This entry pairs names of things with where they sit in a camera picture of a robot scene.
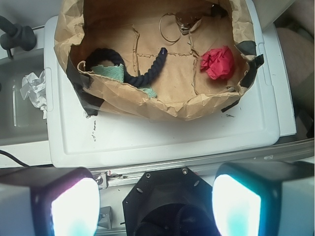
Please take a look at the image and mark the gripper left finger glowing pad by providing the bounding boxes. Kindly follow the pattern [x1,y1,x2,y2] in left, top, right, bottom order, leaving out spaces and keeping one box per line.
[0,167,100,236]

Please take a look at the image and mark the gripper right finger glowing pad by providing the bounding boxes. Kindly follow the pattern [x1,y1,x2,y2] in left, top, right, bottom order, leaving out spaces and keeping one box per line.
[212,161,315,236]

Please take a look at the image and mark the silver keys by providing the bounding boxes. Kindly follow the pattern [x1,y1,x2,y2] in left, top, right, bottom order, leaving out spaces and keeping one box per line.
[158,12,203,44]

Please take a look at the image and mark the clear plastic bin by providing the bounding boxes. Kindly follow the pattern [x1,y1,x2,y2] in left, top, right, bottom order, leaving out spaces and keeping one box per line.
[0,49,48,146]

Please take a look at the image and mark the white crumpled paper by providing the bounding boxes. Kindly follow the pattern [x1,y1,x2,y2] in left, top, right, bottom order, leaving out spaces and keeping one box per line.
[20,70,47,119]

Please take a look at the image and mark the green cloth towel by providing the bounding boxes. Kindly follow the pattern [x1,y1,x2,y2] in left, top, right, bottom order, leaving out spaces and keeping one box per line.
[92,63,157,98]

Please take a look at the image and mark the red crumpled paper ball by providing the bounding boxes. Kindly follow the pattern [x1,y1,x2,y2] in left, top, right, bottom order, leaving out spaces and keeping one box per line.
[200,46,235,80]

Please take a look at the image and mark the brown paper bag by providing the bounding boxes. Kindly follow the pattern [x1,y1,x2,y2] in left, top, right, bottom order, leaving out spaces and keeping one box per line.
[54,0,263,121]

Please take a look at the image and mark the aluminium frame rail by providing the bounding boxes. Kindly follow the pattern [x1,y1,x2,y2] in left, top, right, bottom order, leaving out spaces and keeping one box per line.
[91,138,315,189]

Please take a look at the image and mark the thin black cable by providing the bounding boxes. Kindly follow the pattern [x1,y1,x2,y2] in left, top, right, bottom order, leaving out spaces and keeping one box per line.
[0,149,54,168]

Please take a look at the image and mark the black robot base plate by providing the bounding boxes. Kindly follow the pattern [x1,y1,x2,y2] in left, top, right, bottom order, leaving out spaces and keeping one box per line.
[123,167,220,236]

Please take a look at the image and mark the dark blue rope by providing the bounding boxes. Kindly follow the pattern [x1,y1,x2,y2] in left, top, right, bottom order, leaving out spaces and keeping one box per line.
[85,47,168,88]

